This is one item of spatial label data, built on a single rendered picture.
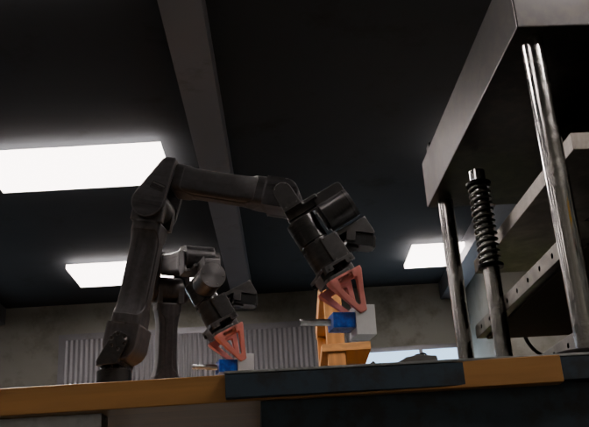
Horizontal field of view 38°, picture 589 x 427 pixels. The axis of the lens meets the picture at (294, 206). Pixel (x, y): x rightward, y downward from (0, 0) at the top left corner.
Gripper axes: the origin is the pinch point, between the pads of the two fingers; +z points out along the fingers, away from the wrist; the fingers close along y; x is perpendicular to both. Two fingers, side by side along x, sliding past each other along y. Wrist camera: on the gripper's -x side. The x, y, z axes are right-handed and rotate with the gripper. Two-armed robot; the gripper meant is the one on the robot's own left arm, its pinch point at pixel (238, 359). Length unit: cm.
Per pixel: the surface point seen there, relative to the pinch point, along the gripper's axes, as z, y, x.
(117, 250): -178, 559, -115
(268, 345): -48, 680, -234
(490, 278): 12, 64, -107
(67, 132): -204, 332, -72
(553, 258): 17, 15, -96
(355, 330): 8.6, -43.3, -8.1
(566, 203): 7, -10, -90
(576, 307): 29, -8, -76
